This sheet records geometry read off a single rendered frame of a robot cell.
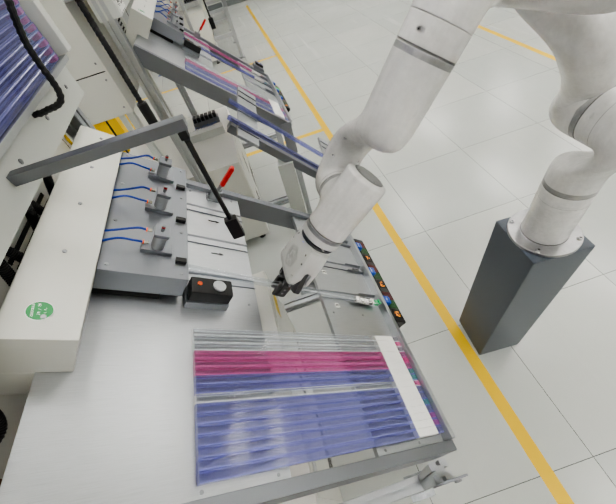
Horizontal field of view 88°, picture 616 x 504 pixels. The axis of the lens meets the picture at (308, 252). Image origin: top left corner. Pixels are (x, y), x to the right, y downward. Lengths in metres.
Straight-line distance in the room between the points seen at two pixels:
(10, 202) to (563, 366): 1.80
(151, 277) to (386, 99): 0.45
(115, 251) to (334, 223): 0.37
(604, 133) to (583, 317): 1.17
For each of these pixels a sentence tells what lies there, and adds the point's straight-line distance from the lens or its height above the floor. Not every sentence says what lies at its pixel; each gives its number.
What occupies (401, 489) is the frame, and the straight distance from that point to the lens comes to 1.21.
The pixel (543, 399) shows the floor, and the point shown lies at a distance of 1.69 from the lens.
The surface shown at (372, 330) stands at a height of 0.76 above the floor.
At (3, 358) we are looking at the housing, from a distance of 0.52.
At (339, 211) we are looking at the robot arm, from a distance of 0.57.
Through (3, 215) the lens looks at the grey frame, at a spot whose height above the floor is 1.33.
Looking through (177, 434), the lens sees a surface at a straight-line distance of 0.52.
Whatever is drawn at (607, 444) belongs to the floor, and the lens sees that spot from 1.73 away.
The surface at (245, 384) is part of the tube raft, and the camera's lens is 0.57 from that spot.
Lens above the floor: 1.52
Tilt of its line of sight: 50 degrees down
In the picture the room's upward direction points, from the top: 18 degrees counter-clockwise
